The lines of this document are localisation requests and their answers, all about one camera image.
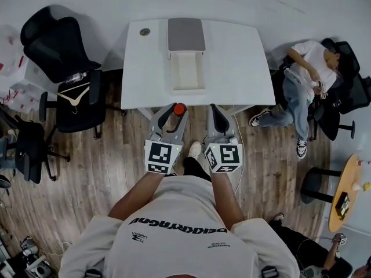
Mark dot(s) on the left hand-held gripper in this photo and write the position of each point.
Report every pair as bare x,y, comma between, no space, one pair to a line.
162,155

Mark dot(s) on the wooden clothes hanger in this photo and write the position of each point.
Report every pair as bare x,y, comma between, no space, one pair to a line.
74,98

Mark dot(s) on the person's white printed t-shirt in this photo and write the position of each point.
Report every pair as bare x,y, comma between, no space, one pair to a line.
179,242

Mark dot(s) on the person's right forearm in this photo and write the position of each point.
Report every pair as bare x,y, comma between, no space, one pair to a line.
226,201

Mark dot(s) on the round wooden side table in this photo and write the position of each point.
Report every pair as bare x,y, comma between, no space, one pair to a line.
347,184

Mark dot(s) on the pile of clear plastic jugs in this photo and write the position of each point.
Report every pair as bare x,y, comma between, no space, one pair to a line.
17,68

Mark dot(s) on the person's black trouser leg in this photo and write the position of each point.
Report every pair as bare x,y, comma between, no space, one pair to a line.
194,168

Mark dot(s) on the white camera device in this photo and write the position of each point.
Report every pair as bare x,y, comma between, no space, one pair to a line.
42,270

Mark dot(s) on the person's left forearm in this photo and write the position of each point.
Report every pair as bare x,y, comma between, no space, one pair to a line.
136,198

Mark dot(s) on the person's white shoe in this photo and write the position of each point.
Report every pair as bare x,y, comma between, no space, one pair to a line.
194,149

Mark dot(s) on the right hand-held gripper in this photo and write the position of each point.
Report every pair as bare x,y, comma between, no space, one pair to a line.
226,155

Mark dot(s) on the dark red round object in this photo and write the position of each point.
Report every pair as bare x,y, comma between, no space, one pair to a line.
179,109

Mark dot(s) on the black office chair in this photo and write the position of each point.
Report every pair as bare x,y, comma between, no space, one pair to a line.
350,97
29,149
58,48

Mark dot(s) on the small black electronic module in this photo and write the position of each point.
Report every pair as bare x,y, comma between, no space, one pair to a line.
342,206

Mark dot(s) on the clear plastic bottle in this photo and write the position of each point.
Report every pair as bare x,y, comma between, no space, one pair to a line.
76,78

